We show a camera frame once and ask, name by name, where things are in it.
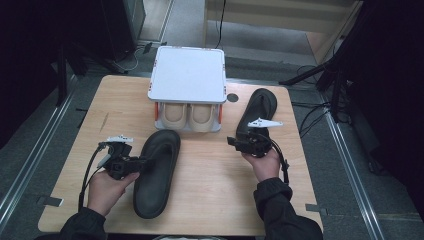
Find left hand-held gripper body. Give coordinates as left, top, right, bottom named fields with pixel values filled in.
left=98, top=134, right=148, bottom=181

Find black hanging cable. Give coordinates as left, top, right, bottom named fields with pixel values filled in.
left=214, top=0, right=228, bottom=50

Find black tripod stand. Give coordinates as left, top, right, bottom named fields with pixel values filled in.
left=279, top=0, right=368, bottom=124

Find person's left hand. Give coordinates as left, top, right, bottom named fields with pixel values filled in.
left=87, top=170, right=140, bottom=218

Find beige wooden furniture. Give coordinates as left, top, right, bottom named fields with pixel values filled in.
left=203, top=0, right=363, bottom=64

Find white floor cable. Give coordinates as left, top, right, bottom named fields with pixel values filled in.
left=111, top=46, right=141, bottom=73

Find white shoe rack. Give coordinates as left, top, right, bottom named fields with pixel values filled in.
left=147, top=45, right=228, bottom=133

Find right hand-held gripper cable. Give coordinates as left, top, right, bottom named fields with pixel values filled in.
left=269, top=138, right=290, bottom=185

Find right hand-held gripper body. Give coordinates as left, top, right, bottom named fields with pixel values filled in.
left=237, top=117, right=284, bottom=158

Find metal floor rail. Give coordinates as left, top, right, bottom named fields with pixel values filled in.
left=0, top=74, right=79, bottom=228
left=321, top=93, right=386, bottom=240

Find dark curtain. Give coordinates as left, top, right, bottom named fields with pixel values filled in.
left=0, top=0, right=104, bottom=149
left=346, top=0, right=424, bottom=221

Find grey tape piece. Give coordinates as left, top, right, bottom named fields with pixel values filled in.
left=36, top=195, right=64, bottom=208
left=305, top=203, right=328, bottom=216

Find dark cabinet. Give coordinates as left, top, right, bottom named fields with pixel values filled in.
left=99, top=0, right=148, bottom=63

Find person's right hand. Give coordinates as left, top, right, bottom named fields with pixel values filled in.
left=241, top=148, right=282, bottom=183

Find cream clog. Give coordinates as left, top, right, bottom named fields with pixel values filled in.
left=160, top=103, right=190, bottom=131
left=188, top=103, right=218, bottom=133

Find hand-held gripper cable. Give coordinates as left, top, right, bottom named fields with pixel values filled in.
left=78, top=141, right=114, bottom=212
left=269, top=138, right=290, bottom=185

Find left hand-held gripper cable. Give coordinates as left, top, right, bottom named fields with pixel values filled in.
left=78, top=141, right=114, bottom=212

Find black metal stand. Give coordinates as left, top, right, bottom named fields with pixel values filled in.
left=54, top=39, right=128, bottom=108

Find black flip-flop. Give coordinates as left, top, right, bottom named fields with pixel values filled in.
left=235, top=87, right=278, bottom=141
left=132, top=129, right=182, bottom=220

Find black floor cables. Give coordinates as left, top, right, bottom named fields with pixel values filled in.
left=291, top=64, right=338, bottom=139

